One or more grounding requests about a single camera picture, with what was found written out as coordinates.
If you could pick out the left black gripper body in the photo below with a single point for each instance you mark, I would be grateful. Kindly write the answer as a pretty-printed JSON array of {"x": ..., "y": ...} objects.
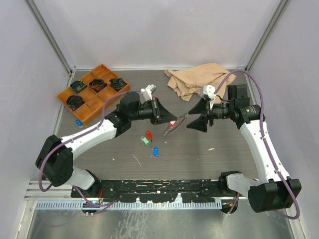
[{"x": 154, "y": 116}]

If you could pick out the dark coiled item top middle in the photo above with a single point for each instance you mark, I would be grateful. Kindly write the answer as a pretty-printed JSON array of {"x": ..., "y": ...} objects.
[{"x": 97, "y": 85}]

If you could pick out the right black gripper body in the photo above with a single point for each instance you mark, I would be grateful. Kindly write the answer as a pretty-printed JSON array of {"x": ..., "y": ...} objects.
[{"x": 210, "y": 112}]

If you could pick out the blue tag key centre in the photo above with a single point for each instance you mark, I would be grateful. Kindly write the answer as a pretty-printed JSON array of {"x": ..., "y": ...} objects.
[{"x": 155, "y": 152}]

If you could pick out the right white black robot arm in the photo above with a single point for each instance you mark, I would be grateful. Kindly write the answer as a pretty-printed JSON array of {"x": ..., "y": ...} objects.
[{"x": 274, "y": 189}]

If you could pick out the dark coiled item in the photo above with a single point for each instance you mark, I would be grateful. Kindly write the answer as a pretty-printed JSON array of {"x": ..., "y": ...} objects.
[
  {"x": 97, "y": 85},
  {"x": 74, "y": 102},
  {"x": 117, "y": 83},
  {"x": 77, "y": 86}
]

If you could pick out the orange compartment tray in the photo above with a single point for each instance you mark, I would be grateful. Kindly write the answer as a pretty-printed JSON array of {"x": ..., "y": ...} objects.
[{"x": 93, "y": 101}]

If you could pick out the perforated metal cable rail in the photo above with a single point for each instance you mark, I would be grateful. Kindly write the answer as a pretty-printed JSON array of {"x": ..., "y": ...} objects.
[{"x": 176, "y": 205}]

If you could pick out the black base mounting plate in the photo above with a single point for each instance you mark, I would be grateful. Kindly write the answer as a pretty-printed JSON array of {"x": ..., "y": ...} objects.
[{"x": 160, "y": 191}]

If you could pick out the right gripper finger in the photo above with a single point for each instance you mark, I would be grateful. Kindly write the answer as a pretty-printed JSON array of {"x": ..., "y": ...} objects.
[
  {"x": 200, "y": 107},
  {"x": 199, "y": 124}
]

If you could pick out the dark coiled item bottom left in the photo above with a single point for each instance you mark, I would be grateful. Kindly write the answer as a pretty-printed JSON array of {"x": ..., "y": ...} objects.
[{"x": 74, "y": 102}]

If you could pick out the red tag key on table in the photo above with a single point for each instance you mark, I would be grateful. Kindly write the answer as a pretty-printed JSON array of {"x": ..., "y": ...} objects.
[{"x": 149, "y": 135}]

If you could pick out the green tag key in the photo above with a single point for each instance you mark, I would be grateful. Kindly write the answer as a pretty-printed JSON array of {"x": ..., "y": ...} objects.
[{"x": 145, "y": 140}]

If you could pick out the large metal keyring strip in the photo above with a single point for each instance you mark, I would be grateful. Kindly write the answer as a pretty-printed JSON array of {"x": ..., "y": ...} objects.
[{"x": 181, "y": 118}]

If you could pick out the blue tag key by tray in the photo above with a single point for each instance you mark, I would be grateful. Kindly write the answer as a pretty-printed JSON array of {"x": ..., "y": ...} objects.
[{"x": 79, "y": 123}]

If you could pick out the beige crumpled cloth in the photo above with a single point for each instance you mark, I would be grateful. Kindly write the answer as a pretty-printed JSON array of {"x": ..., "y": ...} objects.
[{"x": 187, "y": 82}]

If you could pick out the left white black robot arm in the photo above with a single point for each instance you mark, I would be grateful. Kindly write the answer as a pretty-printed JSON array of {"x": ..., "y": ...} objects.
[{"x": 55, "y": 160}]

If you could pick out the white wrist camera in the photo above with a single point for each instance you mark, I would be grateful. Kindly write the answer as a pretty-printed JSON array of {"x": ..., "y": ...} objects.
[
  {"x": 147, "y": 91},
  {"x": 207, "y": 92}
]

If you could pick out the dark coiled item top left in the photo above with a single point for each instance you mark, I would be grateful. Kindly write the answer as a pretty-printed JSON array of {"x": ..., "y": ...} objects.
[{"x": 77, "y": 86}]

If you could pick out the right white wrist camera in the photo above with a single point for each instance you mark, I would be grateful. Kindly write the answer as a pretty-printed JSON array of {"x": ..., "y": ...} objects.
[{"x": 207, "y": 92}]

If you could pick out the dark coiled item top right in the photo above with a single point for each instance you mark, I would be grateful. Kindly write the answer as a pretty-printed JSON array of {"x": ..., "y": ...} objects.
[{"x": 117, "y": 83}]

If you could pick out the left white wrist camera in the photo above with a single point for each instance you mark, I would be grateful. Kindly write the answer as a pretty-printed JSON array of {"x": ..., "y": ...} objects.
[{"x": 147, "y": 91}]

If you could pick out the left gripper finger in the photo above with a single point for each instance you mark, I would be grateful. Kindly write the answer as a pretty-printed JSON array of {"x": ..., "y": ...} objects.
[
  {"x": 166, "y": 119},
  {"x": 163, "y": 112}
]

